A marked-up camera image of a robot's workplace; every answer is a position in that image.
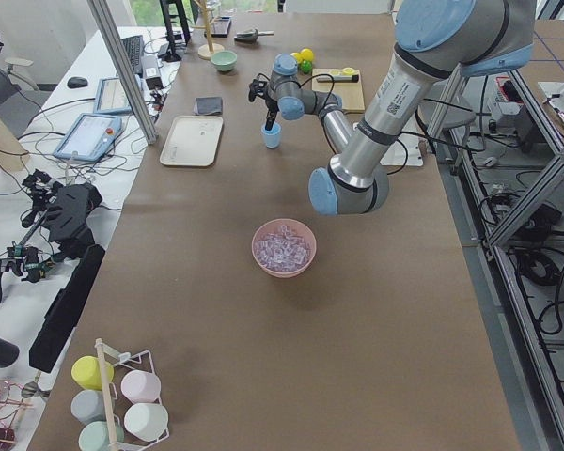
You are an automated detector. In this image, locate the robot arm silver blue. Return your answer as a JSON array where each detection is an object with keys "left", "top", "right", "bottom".
[{"left": 248, "top": 0, "right": 536, "bottom": 215}]

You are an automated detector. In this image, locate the mint green bowl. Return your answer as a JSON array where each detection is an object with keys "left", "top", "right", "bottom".
[{"left": 210, "top": 50, "right": 238, "bottom": 73}]

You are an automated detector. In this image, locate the wooden mug tree stand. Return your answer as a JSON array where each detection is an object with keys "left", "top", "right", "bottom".
[{"left": 194, "top": 0, "right": 225, "bottom": 60}]

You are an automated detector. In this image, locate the black computer mouse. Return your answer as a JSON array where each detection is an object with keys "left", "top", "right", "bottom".
[{"left": 67, "top": 76, "right": 88, "bottom": 89}]

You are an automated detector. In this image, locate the pile of clear ice cubes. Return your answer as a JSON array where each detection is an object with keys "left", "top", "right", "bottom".
[{"left": 253, "top": 225, "right": 312, "bottom": 272}]

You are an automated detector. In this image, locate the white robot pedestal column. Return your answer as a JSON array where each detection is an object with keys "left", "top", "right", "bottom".
[{"left": 352, "top": 0, "right": 425, "bottom": 167}]

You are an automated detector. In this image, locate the teach pendant front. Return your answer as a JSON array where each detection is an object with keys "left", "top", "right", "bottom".
[{"left": 53, "top": 113, "right": 122, "bottom": 163}]

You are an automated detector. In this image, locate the pink bowl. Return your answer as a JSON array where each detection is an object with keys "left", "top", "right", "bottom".
[{"left": 251, "top": 218, "right": 317, "bottom": 278}]

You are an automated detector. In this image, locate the yellow lemon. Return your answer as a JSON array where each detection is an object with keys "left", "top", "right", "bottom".
[
  {"left": 299, "top": 48, "right": 315, "bottom": 63},
  {"left": 290, "top": 52, "right": 303, "bottom": 65}
]

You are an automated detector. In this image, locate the long black bar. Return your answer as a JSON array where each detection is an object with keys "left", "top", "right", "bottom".
[{"left": 28, "top": 244, "right": 105, "bottom": 373}]

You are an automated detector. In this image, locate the steel ice scoop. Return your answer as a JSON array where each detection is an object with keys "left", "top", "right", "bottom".
[{"left": 234, "top": 28, "right": 275, "bottom": 44}]

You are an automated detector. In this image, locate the aluminium frame post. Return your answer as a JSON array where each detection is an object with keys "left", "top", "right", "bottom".
[{"left": 87, "top": 0, "right": 157, "bottom": 145}]

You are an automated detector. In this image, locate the teach pendant rear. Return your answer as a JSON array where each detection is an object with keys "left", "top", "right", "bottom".
[{"left": 93, "top": 77, "right": 133, "bottom": 115}]

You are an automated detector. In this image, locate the green lime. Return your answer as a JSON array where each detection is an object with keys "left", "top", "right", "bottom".
[{"left": 299, "top": 60, "right": 313, "bottom": 74}]

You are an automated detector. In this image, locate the wooden cutting board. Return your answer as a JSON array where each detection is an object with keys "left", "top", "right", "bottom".
[{"left": 311, "top": 68, "right": 366, "bottom": 113}]

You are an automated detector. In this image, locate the white cup in rack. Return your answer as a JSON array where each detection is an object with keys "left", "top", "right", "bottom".
[{"left": 124, "top": 403, "right": 169, "bottom": 442}]

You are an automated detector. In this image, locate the black rectangular tray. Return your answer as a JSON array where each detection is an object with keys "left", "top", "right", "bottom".
[{"left": 209, "top": 16, "right": 232, "bottom": 38}]

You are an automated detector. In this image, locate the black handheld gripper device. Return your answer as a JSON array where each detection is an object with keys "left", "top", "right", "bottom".
[{"left": 21, "top": 169, "right": 102, "bottom": 262}]

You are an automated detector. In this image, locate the dark grey folded cloth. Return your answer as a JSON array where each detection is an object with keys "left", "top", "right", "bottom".
[{"left": 194, "top": 96, "right": 223, "bottom": 116}]

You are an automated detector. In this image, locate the yellow lemon front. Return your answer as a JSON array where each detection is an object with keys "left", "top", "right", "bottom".
[{"left": 290, "top": 52, "right": 303, "bottom": 65}]

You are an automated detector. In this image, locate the small black clamp tool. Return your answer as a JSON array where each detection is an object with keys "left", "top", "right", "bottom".
[{"left": 0, "top": 243, "right": 53, "bottom": 306}]

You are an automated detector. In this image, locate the mint cup in rack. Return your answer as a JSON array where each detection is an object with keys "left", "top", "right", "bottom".
[{"left": 78, "top": 421, "right": 110, "bottom": 451}]

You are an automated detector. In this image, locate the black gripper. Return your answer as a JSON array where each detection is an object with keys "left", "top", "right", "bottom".
[{"left": 248, "top": 73, "right": 278, "bottom": 131}]

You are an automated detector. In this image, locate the cream rabbit tray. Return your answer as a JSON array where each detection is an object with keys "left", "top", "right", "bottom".
[{"left": 159, "top": 116, "right": 224, "bottom": 168}]

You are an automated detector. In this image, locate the grey cup in rack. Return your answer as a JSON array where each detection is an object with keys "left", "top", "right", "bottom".
[{"left": 70, "top": 390, "right": 106, "bottom": 425}]

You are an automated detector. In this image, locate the teach pendant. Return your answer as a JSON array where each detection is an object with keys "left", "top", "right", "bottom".
[
  {"left": 53, "top": 113, "right": 122, "bottom": 163},
  {"left": 93, "top": 77, "right": 133, "bottom": 115}
]

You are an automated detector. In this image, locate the yellow cup in rack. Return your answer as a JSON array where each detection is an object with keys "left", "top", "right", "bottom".
[{"left": 70, "top": 356, "right": 102, "bottom": 391}]

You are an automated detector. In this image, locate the pink cup in rack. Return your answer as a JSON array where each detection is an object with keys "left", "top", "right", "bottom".
[{"left": 120, "top": 370, "right": 162, "bottom": 403}]

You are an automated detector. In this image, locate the white wire cup rack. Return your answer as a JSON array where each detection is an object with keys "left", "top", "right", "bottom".
[{"left": 95, "top": 338, "right": 170, "bottom": 450}]

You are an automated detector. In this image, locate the light blue plastic cup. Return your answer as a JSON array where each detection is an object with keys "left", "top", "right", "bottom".
[{"left": 260, "top": 122, "right": 282, "bottom": 149}]

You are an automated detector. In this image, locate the yellow lemon rear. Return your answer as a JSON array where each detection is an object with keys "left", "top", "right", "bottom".
[{"left": 299, "top": 48, "right": 315, "bottom": 63}]

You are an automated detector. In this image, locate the black keyboard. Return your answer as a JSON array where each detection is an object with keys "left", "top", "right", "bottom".
[{"left": 120, "top": 35, "right": 144, "bottom": 75}]

